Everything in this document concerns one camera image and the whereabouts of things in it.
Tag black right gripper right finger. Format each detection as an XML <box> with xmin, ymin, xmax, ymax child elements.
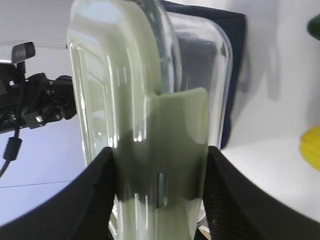
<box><xmin>203</xmin><ymin>146</ymin><xmax>320</xmax><ymax>240</ymax></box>

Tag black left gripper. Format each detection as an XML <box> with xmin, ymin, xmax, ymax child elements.
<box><xmin>0</xmin><ymin>64</ymin><xmax>77</xmax><ymax>133</ymax></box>

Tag black cable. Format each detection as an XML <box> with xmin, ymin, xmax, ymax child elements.
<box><xmin>0</xmin><ymin>82</ymin><xmax>27</xmax><ymax>180</ymax></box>

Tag yellow lemon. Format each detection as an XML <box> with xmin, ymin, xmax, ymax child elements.
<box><xmin>299</xmin><ymin>125</ymin><xmax>320</xmax><ymax>171</ymax></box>

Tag dark blue insulated lunch bag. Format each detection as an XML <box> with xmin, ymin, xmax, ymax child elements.
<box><xmin>162</xmin><ymin>0</ymin><xmax>247</xmax><ymax>149</ymax></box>

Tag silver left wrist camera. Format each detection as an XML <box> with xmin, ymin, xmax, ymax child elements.
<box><xmin>0</xmin><ymin>41</ymin><xmax>36</xmax><ymax>65</ymax></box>

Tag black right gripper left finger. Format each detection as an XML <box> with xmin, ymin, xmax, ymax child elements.
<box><xmin>0</xmin><ymin>147</ymin><xmax>116</xmax><ymax>240</ymax></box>

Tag glass container with green lid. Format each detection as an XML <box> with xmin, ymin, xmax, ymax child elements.
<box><xmin>67</xmin><ymin>0</ymin><xmax>233</xmax><ymax>240</ymax></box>

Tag green cucumber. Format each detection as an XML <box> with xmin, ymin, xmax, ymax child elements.
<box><xmin>307</xmin><ymin>14</ymin><xmax>320</xmax><ymax>41</ymax></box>

